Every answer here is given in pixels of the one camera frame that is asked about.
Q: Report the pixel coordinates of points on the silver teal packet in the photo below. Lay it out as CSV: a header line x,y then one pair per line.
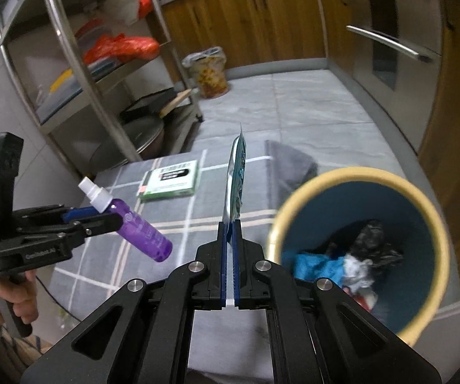
x,y
236,176

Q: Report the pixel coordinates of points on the blue bin with cream rim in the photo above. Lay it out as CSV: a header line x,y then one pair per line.
x,y
393,208

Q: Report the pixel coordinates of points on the stainless steel oven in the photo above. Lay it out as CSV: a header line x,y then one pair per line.
x,y
397,20

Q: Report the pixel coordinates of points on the green and white box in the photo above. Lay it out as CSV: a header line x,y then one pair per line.
x,y
170,180

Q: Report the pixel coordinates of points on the red plastic bag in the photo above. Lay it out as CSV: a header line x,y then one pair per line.
x,y
122,46

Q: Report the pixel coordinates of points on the purple spray bottle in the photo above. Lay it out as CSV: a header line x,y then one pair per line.
x,y
142,232

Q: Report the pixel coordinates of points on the black plastic bag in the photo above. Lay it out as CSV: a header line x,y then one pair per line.
x,y
369,236

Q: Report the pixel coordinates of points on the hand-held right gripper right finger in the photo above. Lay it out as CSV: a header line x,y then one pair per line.
x,y
237,256

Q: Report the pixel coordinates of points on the black tray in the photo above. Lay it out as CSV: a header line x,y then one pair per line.
x,y
150,102

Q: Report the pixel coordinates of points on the dark metal pot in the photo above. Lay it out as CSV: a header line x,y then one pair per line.
x,y
134,140

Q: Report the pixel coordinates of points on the blue cloth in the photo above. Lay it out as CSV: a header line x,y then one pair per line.
x,y
317,266

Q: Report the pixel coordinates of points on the grey checked mat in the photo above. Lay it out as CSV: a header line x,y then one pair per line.
x,y
190,212

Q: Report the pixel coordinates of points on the metal shelf rack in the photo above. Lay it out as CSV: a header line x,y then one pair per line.
x,y
60,28

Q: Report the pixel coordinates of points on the wooden cutting board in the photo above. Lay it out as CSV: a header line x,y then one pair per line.
x,y
176,102

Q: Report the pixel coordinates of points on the wooden kitchen cabinets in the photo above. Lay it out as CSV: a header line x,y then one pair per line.
x,y
254,20

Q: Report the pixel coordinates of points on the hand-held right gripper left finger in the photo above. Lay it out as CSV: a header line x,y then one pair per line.
x,y
222,256

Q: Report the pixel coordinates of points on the person's left forearm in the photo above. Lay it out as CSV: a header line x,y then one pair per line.
x,y
6,348

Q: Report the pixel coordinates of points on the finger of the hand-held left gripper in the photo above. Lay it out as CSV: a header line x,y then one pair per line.
x,y
80,214
98,226

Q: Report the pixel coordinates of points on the red and white packet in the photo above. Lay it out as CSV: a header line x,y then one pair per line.
x,y
363,298

